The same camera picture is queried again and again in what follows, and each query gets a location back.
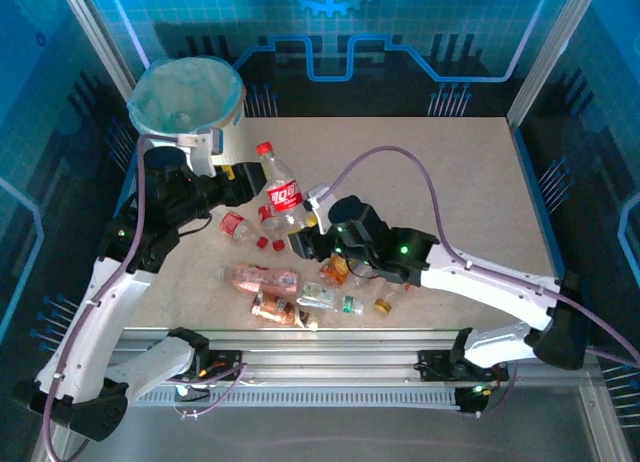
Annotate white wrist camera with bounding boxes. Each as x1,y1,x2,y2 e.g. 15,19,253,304
174,128,227,179
303,183,334,236

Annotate brown label bottle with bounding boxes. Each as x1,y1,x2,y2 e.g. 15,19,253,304
249,291,320,332

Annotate aluminium mounting rail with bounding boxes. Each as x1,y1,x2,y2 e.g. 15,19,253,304
119,327,601,386

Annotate clear bottle red beige label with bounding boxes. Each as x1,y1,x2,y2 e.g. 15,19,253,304
374,279,416,316

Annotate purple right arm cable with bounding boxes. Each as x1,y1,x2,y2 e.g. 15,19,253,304
319,145,640,418

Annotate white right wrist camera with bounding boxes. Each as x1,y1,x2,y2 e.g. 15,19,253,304
303,183,334,236

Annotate large clear bottle red label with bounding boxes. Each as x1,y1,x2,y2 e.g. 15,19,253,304
255,141,307,231

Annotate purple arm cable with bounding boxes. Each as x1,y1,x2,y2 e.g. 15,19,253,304
319,145,640,418
42,134,249,462

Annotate orange juice label bottle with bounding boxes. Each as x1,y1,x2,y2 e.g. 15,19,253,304
318,255,357,288

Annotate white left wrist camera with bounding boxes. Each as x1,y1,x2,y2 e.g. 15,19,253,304
174,128,227,179

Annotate white trash bin with liner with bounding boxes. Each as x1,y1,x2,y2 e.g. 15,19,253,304
127,56,246,137

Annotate black controller box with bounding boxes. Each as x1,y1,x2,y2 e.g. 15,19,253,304
454,381,501,419

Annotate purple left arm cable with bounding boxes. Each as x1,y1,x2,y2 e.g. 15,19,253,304
42,134,249,462

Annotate pink drink bottle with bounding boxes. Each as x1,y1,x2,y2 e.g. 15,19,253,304
218,262,301,298

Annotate small clear bottle red label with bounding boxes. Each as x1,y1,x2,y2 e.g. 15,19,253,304
219,210,270,249
257,204,287,252

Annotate aluminium frame post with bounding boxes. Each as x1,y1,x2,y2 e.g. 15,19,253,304
504,0,601,128
54,0,151,113

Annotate grey slotted cable duct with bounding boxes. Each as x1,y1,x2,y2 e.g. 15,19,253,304
134,385,462,409

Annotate clear bottle green white label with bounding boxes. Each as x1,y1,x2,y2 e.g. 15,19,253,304
295,280,366,317

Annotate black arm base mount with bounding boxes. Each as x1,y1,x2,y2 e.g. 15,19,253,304
417,349,511,383
199,349,247,381

